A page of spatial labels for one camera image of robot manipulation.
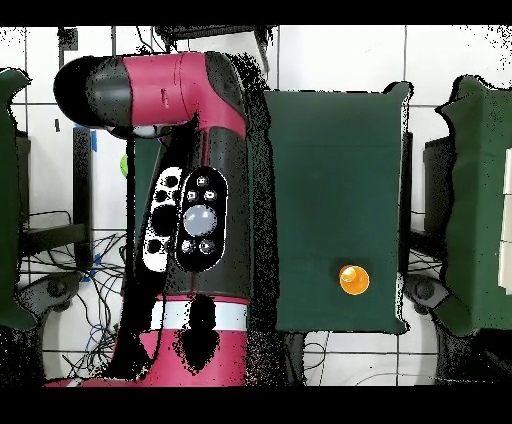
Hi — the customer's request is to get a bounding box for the dark green tablecloth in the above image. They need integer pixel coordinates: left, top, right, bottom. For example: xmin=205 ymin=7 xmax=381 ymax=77
xmin=131 ymin=81 xmax=411 ymax=335

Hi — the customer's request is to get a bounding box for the orange cup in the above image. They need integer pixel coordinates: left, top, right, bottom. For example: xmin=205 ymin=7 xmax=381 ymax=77
xmin=338 ymin=264 xmax=371 ymax=296

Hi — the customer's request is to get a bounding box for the blue tape strip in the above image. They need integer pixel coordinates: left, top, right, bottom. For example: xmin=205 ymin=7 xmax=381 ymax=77
xmin=74 ymin=123 xmax=98 ymax=153

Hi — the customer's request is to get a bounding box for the black chair with legs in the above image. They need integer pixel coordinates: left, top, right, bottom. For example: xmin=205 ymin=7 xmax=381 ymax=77
xmin=153 ymin=24 xmax=279 ymax=75

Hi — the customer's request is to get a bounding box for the green cloth side table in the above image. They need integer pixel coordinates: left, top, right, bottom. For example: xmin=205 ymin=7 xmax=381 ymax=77
xmin=0 ymin=68 xmax=38 ymax=331
xmin=435 ymin=75 xmax=512 ymax=337

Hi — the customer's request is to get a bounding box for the black metal frame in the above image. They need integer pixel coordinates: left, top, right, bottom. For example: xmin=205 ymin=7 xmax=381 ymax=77
xmin=17 ymin=126 xmax=94 ymax=271
xmin=400 ymin=131 xmax=414 ymax=274

